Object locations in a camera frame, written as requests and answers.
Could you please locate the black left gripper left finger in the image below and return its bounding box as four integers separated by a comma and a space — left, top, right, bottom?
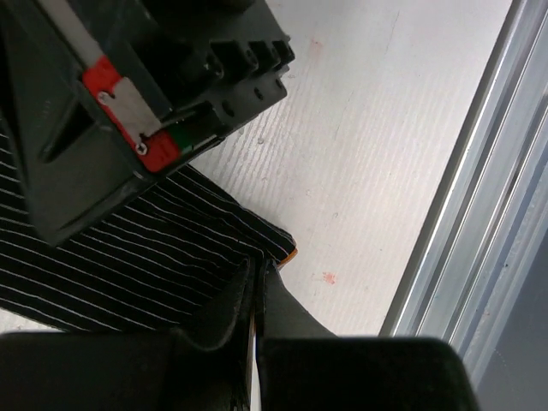
1, 259, 255, 410

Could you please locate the black underwear orange trim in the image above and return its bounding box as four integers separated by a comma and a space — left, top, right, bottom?
1, 136, 297, 331

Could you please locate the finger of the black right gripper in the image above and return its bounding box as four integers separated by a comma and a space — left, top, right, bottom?
1, 1, 152, 246

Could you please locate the aluminium table frame rail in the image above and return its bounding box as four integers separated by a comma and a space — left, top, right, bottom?
381, 1, 547, 384

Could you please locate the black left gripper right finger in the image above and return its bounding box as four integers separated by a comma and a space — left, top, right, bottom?
256, 262, 479, 410

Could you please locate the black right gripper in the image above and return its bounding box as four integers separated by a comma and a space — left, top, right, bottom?
42, 1, 295, 173

